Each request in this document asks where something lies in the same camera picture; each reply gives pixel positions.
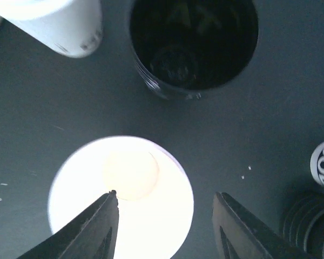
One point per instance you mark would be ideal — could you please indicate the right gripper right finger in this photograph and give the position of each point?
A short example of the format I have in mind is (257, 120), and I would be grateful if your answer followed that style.
(240, 234)

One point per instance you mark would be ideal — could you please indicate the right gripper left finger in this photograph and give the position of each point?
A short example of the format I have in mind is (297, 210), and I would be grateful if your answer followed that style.
(91, 234)

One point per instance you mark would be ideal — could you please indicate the white paper coffee cup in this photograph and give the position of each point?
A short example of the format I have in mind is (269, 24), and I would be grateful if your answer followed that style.
(155, 197)

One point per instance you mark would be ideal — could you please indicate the black paper coffee cup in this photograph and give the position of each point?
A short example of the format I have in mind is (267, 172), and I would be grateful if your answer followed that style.
(188, 49)

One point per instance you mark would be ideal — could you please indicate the stack of white cups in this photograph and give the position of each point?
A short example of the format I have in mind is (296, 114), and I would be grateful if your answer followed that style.
(303, 222)

